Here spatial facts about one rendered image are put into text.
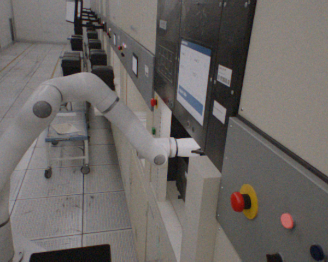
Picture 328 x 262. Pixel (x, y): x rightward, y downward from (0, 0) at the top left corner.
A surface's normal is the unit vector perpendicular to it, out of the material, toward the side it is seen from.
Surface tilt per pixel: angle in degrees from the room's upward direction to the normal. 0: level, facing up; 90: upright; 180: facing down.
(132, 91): 90
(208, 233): 90
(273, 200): 90
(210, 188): 90
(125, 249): 0
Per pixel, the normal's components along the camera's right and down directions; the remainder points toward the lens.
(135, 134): -0.32, -0.23
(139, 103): 0.22, 0.38
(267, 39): -0.97, 0.04
